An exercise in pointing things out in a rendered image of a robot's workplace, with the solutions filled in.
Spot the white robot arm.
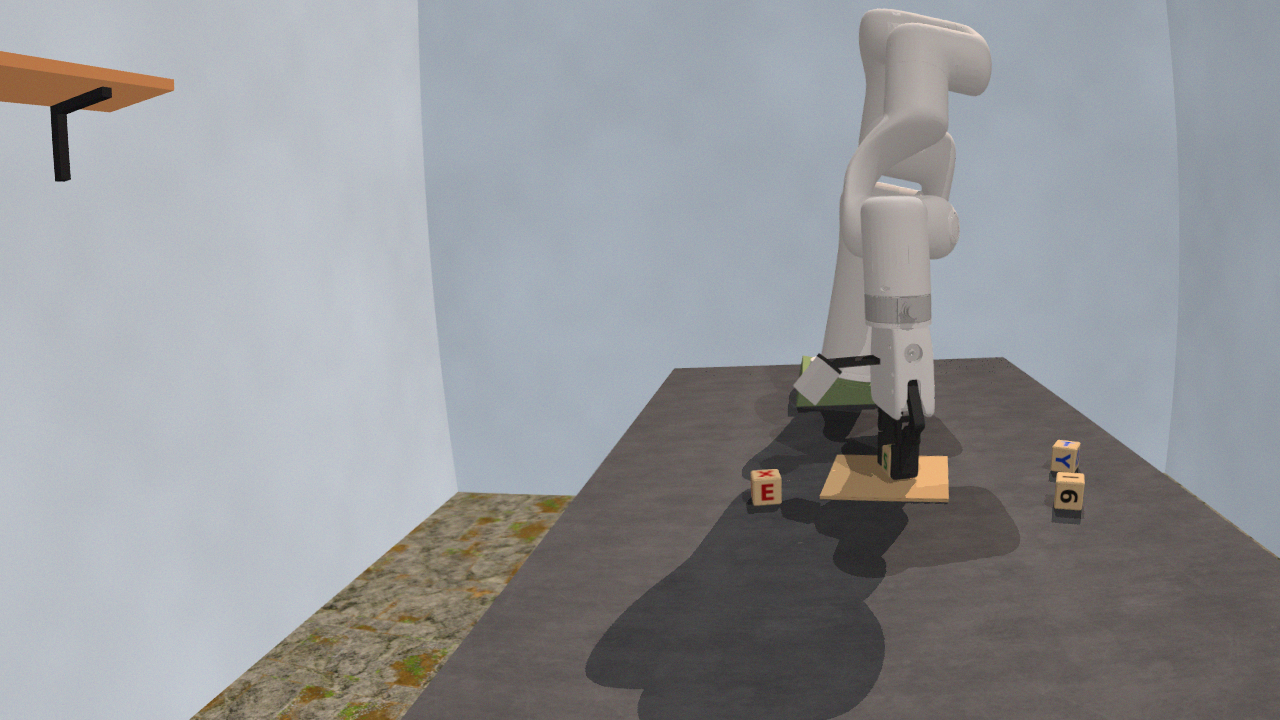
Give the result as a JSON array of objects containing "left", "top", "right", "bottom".
[{"left": 794, "top": 9, "right": 992, "bottom": 405}]

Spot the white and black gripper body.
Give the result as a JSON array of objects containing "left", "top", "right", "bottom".
[{"left": 865, "top": 319, "right": 934, "bottom": 420}]

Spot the tan flat mat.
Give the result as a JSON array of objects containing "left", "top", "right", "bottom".
[{"left": 820, "top": 455, "right": 948, "bottom": 502}]

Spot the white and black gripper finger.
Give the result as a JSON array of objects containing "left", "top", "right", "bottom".
[
  {"left": 890, "top": 380, "right": 925, "bottom": 480},
  {"left": 877, "top": 407, "right": 895, "bottom": 466}
]

